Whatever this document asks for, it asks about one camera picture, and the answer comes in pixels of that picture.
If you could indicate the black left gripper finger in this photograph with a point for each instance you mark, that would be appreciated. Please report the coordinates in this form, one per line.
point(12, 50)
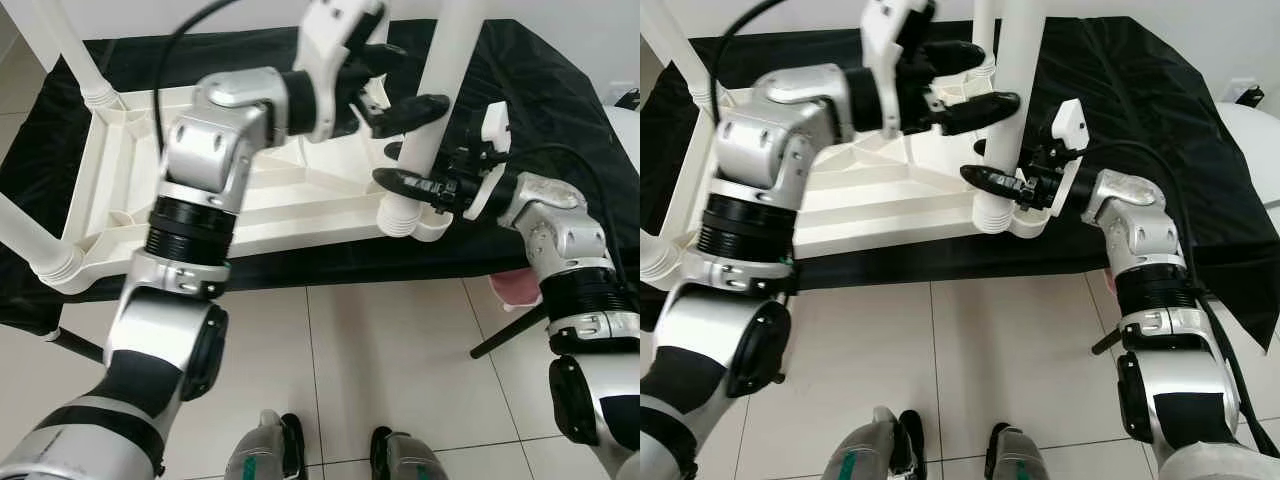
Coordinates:
point(980, 110)
point(410, 113)
point(950, 58)
point(380, 58)

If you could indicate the white plastic table leg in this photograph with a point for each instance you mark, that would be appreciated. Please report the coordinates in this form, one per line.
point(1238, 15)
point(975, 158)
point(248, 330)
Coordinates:
point(70, 50)
point(1015, 70)
point(440, 80)
point(675, 50)
point(25, 235)
point(985, 30)
point(650, 265)

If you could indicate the white plastic table top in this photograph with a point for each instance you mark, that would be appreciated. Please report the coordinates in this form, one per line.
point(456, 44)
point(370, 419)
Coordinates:
point(880, 200)
point(300, 200)

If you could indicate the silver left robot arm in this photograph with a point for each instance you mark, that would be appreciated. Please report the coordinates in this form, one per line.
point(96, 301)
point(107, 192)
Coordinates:
point(200, 160)
point(760, 150)

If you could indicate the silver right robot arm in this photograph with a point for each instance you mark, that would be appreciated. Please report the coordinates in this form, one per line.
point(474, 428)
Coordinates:
point(570, 250)
point(1140, 240)

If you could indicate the pink object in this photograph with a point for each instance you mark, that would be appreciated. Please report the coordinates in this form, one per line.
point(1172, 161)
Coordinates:
point(515, 285)
point(1111, 282)

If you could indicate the black tablecloth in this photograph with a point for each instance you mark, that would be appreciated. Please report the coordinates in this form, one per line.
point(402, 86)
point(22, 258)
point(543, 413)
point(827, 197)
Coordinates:
point(560, 90)
point(1150, 90)

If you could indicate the black metal table leg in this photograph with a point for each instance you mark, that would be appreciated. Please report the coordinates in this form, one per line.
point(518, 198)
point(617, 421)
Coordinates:
point(510, 332)
point(1108, 340)
point(78, 343)

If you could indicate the black power plug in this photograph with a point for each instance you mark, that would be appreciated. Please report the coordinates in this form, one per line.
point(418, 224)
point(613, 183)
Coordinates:
point(630, 98)
point(1252, 95)

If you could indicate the grey robot left leg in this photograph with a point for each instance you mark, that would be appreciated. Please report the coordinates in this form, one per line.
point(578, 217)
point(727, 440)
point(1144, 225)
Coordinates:
point(872, 450)
point(265, 452)

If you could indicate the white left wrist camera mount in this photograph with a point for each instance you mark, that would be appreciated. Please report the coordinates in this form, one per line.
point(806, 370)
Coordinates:
point(885, 40)
point(330, 40)

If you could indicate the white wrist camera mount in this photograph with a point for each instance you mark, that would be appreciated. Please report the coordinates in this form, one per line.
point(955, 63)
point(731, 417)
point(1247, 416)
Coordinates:
point(492, 125)
point(330, 40)
point(1068, 122)
point(885, 40)

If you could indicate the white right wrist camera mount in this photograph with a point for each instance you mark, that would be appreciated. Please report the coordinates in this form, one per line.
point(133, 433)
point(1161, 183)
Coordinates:
point(492, 125)
point(1068, 122)

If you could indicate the white wall socket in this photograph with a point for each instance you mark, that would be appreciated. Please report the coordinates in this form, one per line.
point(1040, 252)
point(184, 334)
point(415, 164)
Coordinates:
point(618, 88)
point(1240, 85)

